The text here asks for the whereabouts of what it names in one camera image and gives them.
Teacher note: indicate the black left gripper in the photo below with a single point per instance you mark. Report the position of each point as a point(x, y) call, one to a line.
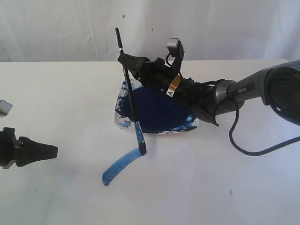
point(27, 150)

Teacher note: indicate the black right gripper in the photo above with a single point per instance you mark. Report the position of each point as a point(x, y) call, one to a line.
point(158, 76)

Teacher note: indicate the black paintbrush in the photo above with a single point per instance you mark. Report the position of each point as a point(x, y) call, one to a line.
point(138, 131)

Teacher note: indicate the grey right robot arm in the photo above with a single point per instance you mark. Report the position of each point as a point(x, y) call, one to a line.
point(278, 86)

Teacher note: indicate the white plate with blue paint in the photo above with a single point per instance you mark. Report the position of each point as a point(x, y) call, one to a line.
point(157, 113)

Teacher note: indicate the white backdrop curtain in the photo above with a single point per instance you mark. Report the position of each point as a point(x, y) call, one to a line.
point(84, 30)

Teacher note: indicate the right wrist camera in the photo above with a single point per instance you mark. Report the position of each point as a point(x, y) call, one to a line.
point(176, 51)

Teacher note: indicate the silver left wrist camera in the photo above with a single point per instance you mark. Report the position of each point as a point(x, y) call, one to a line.
point(5, 108)

